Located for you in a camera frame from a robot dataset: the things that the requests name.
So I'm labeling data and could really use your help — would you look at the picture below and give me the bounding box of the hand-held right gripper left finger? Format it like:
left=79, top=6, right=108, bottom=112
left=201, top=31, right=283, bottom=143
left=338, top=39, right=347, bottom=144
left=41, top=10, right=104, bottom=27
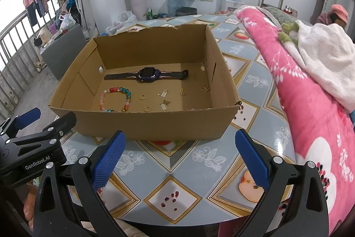
left=33, top=130, right=131, bottom=237

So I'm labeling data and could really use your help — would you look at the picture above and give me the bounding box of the pink floral blanket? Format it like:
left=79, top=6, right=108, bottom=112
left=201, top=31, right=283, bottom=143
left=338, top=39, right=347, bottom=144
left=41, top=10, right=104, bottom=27
left=234, top=6, right=355, bottom=237

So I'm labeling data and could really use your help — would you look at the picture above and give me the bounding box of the purple black smartwatch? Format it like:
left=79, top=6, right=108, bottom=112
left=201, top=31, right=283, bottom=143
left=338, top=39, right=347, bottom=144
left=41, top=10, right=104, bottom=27
left=104, top=67, right=189, bottom=83

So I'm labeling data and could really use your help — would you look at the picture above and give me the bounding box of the white fleece blanket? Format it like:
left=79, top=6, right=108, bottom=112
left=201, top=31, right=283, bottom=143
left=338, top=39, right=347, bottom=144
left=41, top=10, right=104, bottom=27
left=286, top=20, right=355, bottom=112

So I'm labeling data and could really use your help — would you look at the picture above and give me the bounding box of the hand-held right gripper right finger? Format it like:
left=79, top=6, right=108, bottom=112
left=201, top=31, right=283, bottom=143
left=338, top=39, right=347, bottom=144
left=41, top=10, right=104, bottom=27
left=235, top=129, right=330, bottom=237

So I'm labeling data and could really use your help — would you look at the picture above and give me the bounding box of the green plush toy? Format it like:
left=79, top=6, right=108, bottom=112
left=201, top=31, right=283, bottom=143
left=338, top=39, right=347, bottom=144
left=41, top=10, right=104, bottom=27
left=278, top=22, right=301, bottom=44

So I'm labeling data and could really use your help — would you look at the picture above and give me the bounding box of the clear large water bottle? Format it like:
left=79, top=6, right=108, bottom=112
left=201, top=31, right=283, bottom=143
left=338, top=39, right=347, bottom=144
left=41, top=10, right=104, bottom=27
left=166, top=0, right=186, bottom=17

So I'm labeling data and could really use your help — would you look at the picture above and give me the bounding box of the grey cabinet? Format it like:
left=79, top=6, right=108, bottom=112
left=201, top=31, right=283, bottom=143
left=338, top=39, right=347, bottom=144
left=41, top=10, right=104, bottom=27
left=40, top=23, right=93, bottom=80

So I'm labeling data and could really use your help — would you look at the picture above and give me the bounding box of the colourful beaded bracelet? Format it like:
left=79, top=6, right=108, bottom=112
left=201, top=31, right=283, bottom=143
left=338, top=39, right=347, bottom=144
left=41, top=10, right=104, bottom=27
left=98, top=87, right=132, bottom=113

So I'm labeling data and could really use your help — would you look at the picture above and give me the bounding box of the fruit print tablecloth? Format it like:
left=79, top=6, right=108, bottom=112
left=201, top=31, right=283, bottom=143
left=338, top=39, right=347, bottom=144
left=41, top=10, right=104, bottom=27
left=57, top=13, right=298, bottom=225

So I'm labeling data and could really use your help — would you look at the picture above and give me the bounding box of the grey floral quilt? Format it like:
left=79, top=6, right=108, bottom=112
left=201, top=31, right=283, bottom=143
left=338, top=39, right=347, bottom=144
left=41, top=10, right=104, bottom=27
left=261, top=6, right=297, bottom=24

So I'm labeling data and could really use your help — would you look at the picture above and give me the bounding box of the large cardboard box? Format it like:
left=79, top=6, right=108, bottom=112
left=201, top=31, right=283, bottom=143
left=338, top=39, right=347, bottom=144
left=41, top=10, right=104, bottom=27
left=48, top=24, right=242, bottom=141

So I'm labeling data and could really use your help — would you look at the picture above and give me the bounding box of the black round container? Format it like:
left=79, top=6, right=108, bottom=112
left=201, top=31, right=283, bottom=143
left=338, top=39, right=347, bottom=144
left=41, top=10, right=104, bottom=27
left=175, top=7, right=198, bottom=17

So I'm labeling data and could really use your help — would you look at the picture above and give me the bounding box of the person's left hand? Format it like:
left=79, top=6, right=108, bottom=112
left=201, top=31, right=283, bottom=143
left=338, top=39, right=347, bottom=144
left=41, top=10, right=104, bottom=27
left=24, top=184, right=35, bottom=226

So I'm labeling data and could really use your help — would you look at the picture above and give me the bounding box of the white water dispenser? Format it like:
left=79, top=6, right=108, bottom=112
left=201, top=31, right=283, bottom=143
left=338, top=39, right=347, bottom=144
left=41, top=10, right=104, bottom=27
left=222, top=0, right=242, bottom=14

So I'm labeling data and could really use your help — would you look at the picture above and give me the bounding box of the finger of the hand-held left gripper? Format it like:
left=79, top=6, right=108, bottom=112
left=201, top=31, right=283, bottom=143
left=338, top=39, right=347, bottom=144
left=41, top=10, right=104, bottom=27
left=0, top=107, right=41, bottom=140
left=8, top=112, right=77, bottom=156

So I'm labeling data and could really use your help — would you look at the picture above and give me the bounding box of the metal balcony railing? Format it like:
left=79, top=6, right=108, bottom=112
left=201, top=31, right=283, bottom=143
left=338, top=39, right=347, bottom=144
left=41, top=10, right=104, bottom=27
left=0, top=11, right=45, bottom=115

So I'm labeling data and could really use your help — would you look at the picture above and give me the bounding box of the white plastic bag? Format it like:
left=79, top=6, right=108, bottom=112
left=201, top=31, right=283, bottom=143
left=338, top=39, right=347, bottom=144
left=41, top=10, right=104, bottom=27
left=105, top=11, right=138, bottom=35
left=59, top=13, right=77, bottom=30

